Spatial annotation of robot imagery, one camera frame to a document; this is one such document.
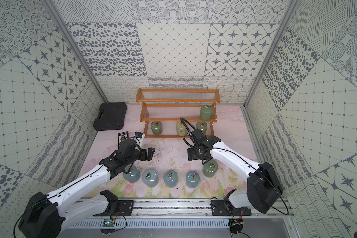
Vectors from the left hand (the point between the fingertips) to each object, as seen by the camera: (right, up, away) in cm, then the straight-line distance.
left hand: (151, 148), depth 82 cm
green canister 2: (+32, +21, +6) cm, 39 cm away
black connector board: (-25, +4, +19) cm, 31 cm away
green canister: (+33, -10, -2) cm, 34 cm away
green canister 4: (+31, +12, +14) cm, 36 cm away
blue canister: (-9, -14, -4) cm, 17 cm away
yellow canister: (+17, +9, +14) cm, 23 cm away
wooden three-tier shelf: (+24, +21, +30) cm, 43 cm away
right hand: (+27, -5, +1) cm, 27 cm away
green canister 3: (0, +11, +14) cm, 18 cm away
